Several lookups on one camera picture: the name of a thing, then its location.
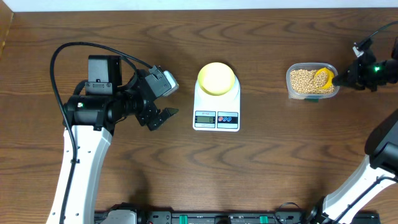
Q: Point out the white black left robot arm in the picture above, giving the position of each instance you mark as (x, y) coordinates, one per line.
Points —
(92, 112)

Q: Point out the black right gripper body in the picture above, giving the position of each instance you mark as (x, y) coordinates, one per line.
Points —
(370, 75)

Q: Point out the pale yellow bowl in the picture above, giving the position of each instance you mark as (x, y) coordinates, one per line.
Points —
(216, 78)

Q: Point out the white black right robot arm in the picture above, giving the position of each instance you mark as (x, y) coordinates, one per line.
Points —
(378, 170)

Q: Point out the white digital kitchen scale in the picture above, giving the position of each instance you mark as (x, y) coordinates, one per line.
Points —
(217, 113)

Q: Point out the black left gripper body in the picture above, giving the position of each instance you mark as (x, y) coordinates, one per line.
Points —
(148, 112)

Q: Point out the yellow plastic measuring scoop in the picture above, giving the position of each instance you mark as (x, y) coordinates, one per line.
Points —
(323, 78)

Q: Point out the clear container of soybeans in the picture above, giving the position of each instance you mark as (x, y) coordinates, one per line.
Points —
(300, 85)

